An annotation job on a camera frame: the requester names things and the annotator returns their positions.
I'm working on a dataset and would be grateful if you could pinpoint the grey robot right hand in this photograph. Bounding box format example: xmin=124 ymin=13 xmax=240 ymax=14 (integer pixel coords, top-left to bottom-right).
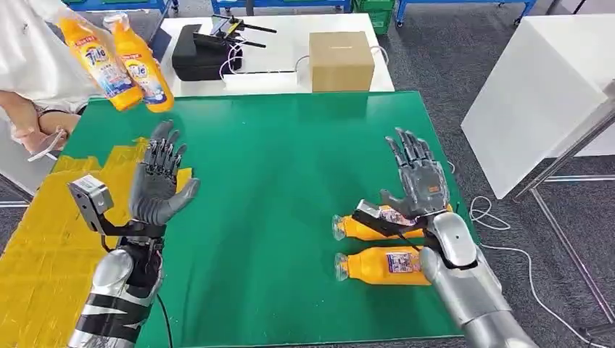
xmin=379 ymin=127 xmax=451 ymax=220

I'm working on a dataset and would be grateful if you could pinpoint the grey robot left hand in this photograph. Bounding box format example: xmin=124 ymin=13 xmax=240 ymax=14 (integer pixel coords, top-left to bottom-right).
xmin=128 ymin=120 xmax=201 ymax=227

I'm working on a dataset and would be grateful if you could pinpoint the person's right hand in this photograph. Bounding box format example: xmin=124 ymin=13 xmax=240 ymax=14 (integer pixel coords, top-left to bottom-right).
xmin=15 ymin=126 xmax=63 ymax=154

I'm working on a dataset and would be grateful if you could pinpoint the smartphone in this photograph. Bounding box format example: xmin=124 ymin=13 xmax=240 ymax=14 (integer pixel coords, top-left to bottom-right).
xmin=28 ymin=128 xmax=66 ymax=163

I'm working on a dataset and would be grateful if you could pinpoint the orange drink bottle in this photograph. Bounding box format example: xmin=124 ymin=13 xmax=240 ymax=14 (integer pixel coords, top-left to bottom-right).
xmin=331 ymin=204 xmax=453 ymax=242
xmin=334 ymin=246 xmax=434 ymax=287
xmin=103 ymin=12 xmax=176 ymax=114
xmin=57 ymin=12 xmax=145 ymax=112

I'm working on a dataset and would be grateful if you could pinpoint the white bench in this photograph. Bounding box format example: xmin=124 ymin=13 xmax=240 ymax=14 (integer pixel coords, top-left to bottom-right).
xmin=0 ymin=139 xmax=56 ymax=196

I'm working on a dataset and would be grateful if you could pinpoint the person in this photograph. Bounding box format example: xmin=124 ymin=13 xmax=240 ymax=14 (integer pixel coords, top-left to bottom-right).
xmin=0 ymin=0 xmax=97 ymax=154

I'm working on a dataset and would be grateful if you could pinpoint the green table mat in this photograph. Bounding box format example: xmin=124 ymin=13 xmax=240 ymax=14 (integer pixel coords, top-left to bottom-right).
xmin=59 ymin=91 xmax=482 ymax=348

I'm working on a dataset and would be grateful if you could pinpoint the black carrying case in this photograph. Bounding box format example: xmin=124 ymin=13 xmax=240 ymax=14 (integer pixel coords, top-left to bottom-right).
xmin=171 ymin=24 xmax=244 ymax=83

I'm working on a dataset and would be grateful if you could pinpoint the large white board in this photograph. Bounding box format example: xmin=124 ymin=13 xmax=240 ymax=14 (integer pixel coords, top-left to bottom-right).
xmin=460 ymin=13 xmax=615 ymax=200

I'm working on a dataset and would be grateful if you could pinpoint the dark blue tablet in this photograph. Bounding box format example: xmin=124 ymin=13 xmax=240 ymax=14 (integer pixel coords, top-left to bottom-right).
xmin=149 ymin=26 xmax=173 ymax=63

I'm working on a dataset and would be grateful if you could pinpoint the brown cardboard box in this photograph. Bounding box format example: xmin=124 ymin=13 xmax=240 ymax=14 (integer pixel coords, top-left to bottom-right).
xmin=308 ymin=30 xmax=376 ymax=93

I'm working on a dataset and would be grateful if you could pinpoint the white power strip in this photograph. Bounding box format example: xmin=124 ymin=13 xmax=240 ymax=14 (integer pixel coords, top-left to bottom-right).
xmin=223 ymin=72 xmax=300 ymax=94

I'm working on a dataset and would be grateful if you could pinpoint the black remote controller with antennas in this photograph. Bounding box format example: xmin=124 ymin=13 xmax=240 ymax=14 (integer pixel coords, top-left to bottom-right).
xmin=193 ymin=14 xmax=278 ymax=50

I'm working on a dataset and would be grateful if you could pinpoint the green plastic crate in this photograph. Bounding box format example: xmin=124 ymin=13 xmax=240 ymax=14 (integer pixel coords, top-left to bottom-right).
xmin=352 ymin=0 xmax=396 ymax=36

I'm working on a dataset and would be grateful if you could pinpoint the white table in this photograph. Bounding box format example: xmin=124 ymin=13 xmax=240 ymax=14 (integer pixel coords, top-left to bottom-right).
xmin=158 ymin=12 xmax=396 ymax=99

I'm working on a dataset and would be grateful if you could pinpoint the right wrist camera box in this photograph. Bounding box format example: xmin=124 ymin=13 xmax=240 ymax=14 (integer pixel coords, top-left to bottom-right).
xmin=350 ymin=199 xmax=426 ymax=240

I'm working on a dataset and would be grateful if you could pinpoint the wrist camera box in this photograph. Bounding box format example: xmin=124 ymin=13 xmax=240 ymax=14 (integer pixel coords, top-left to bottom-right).
xmin=67 ymin=174 xmax=116 ymax=235
xmin=350 ymin=199 xmax=426 ymax=240

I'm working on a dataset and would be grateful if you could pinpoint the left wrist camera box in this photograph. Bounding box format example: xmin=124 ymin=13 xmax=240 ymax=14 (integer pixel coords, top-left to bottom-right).
xmin=67 ymin=174 xmax=116 ymax=235

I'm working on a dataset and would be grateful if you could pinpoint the long white floor cable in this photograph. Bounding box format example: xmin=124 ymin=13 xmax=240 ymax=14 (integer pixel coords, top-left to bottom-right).
xmin=447 ymin=162 xmax=615 ymax=348

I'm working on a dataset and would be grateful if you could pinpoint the metal stand frame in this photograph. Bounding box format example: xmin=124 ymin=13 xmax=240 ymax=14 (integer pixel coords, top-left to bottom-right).
xmin=510 ymin=80 xmax=615 ymax=323

